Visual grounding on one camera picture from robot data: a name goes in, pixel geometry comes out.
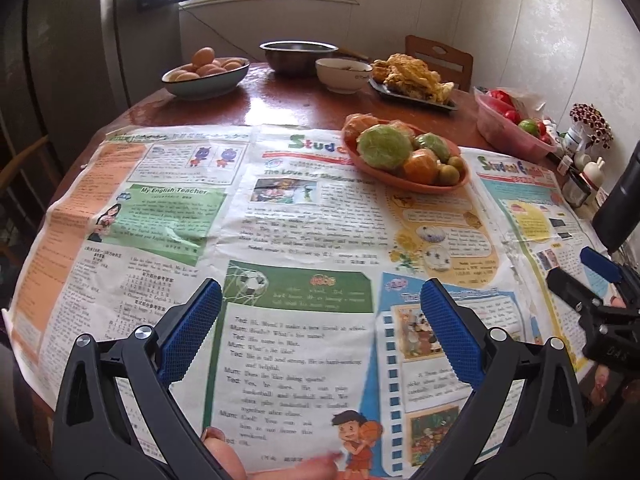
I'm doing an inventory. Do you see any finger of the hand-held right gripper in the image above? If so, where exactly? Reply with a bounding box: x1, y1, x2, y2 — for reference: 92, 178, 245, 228
546, 268, 606, 317
580, 246, 626, 286

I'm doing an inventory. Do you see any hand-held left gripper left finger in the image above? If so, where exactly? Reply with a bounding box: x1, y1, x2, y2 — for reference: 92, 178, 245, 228
52, 278, 241, 480

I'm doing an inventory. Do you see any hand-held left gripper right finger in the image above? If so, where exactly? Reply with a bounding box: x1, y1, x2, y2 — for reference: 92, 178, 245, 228
410, 278, 588, 480

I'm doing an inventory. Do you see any orange plastic plate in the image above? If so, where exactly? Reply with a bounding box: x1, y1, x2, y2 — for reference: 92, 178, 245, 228
341, 114, 470, 194

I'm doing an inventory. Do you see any small brown longan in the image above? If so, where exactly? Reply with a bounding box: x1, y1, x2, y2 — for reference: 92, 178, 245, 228
439, 156, 468, 186

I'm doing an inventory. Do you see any plastic-wrapped green citrus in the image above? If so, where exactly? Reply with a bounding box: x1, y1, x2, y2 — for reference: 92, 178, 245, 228
356, 124, 416, 171
412, 132, 453, 161

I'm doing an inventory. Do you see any person's left hand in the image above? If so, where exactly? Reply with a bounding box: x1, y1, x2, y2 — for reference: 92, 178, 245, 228
200, 426, 346, 480

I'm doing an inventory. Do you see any white rabbit-shaped bottle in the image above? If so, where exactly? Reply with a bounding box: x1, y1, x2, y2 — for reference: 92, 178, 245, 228
582, 157, 607, 188

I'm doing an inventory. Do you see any steel jar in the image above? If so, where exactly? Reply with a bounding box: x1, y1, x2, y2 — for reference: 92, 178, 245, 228
561, 167, 593, 208

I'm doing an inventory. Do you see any white bottle with green label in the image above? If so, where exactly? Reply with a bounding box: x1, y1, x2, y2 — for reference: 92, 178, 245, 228
562, 125, 586, 153

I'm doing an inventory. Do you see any colourful children's newspaper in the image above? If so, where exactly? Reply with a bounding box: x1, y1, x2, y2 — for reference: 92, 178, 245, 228
460, 147, 626, 376
10, 122, 531, 480

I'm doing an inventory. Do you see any pink plastic basin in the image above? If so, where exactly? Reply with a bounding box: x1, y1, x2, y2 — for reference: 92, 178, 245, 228
474, 87, 558, 161

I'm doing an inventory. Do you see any pile of cherry tomatoes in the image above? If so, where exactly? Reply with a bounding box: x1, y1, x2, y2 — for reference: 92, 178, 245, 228
502, 107, 551, 136

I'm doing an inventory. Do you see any red and white plastic bag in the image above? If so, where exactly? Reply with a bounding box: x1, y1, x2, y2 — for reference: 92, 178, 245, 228
480, 86, 548, 113

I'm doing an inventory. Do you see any black baking tray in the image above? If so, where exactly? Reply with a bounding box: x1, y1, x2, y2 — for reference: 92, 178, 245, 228
369, 76, 460, 112

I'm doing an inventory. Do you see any slatted wooden chair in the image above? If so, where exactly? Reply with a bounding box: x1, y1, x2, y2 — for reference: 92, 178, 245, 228
404, 35, 474, 92

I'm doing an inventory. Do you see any curved wooden armchair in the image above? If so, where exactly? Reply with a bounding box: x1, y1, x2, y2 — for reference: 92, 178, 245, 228
0, 135, 63, 261

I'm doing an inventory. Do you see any blue ceramic egg bowl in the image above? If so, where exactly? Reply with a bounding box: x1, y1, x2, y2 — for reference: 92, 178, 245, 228
161, 57, 251, 100

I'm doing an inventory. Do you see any pile of fried food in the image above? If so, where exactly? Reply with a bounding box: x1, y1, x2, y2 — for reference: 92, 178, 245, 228
372, 53, 455, 103

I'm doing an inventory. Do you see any pile of brown eggs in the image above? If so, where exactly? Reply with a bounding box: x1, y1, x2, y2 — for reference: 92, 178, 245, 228
167, 46, 246, 82

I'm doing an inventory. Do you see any white ceramic bowl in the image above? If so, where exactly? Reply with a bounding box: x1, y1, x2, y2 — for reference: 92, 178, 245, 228
315, 57, 373, 95

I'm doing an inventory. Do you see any silver refrigerator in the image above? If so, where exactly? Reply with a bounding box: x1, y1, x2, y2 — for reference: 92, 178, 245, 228
100, 0, 183, 111

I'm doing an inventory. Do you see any stainless steel bowl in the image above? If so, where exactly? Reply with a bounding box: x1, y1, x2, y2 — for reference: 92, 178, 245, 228
259, 40, 340, 77

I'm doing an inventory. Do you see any dark grey refrigerator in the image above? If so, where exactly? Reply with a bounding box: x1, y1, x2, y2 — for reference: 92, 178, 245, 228
0, 0, 131, 311

